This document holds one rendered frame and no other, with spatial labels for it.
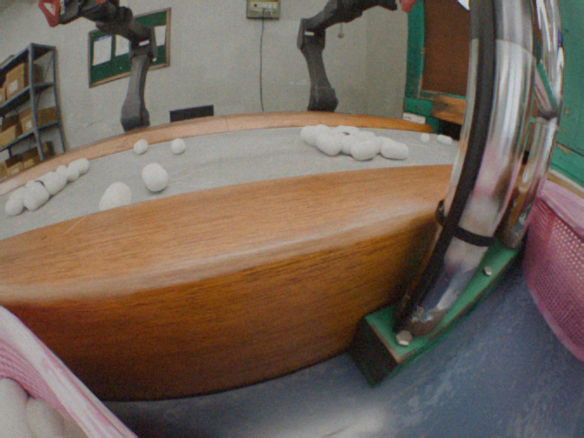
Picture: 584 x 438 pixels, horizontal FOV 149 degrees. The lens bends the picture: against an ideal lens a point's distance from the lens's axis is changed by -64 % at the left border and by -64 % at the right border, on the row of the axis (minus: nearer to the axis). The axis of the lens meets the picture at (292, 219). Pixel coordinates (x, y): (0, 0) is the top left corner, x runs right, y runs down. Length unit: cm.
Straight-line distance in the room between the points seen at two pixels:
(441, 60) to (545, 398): 77
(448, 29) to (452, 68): 13
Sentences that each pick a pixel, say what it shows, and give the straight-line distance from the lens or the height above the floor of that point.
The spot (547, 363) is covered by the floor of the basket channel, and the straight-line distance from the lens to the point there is 24.
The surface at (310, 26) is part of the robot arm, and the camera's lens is 86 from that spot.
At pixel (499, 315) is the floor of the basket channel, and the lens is 22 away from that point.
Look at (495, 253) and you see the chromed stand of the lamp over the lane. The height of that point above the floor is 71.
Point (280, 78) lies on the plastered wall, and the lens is 238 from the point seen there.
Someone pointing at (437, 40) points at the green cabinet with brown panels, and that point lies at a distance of 81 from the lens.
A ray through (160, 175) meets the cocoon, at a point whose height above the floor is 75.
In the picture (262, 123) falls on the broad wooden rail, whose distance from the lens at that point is 42.
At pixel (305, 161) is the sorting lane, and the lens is 22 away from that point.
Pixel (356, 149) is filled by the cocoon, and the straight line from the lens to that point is 23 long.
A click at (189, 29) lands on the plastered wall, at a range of 245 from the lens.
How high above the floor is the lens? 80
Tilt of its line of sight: 31 degrees down
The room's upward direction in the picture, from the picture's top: 1 degrees clockwise
